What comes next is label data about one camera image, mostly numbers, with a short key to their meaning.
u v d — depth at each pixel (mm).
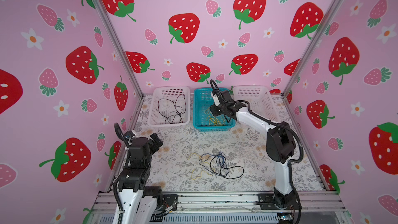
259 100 1180
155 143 666
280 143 528
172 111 1104
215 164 856
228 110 714
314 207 730
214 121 1011
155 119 1028
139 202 611
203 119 1072
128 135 611
